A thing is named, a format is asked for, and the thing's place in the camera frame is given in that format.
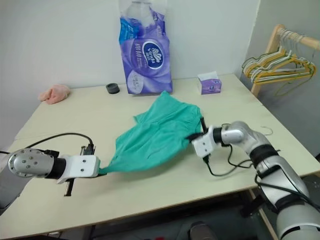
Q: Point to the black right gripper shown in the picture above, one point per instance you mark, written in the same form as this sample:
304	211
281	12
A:
203	123

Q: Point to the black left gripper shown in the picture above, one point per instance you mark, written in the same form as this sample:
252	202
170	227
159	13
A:
69	187

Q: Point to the green shorts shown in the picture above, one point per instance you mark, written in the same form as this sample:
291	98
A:
160	135

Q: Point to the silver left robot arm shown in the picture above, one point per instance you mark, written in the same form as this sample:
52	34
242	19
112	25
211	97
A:
25	162

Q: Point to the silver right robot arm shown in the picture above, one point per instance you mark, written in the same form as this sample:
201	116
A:
282	175

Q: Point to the small purple tissue pack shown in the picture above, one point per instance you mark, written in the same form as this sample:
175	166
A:
211	85

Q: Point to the black round cap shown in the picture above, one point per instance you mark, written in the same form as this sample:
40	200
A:
113	88

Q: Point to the purple toilet paper pack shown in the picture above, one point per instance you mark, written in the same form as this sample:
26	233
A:
147	62

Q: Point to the pink cloth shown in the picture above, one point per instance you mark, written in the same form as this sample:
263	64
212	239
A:
55	93

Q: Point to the dark rounded shape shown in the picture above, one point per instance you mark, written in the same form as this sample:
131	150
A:
203	231

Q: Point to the wooden clothes rack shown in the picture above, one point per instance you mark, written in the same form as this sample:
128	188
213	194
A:
271	45

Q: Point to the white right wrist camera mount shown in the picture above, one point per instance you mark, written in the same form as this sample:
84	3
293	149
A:
203	146

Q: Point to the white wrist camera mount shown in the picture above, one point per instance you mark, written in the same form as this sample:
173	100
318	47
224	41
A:
85	165
203	146

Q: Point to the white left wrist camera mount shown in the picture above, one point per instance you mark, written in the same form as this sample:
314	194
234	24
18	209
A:
85	165

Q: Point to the light wooden floor frame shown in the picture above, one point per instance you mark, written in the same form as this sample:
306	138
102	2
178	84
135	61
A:
264	212

